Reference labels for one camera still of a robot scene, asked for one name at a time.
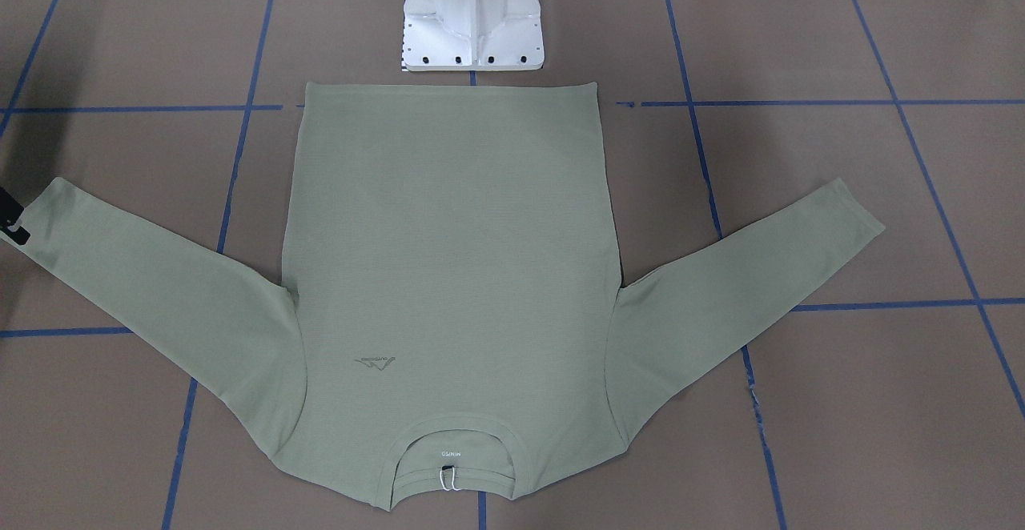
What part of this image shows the sage green long-sleeve shirt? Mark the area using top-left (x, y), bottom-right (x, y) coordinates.
top-left (15, 82), bottom-right (885, 511)

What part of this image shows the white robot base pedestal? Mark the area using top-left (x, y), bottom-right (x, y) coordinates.
top-left (400, 0), bottom-right (545, 73)

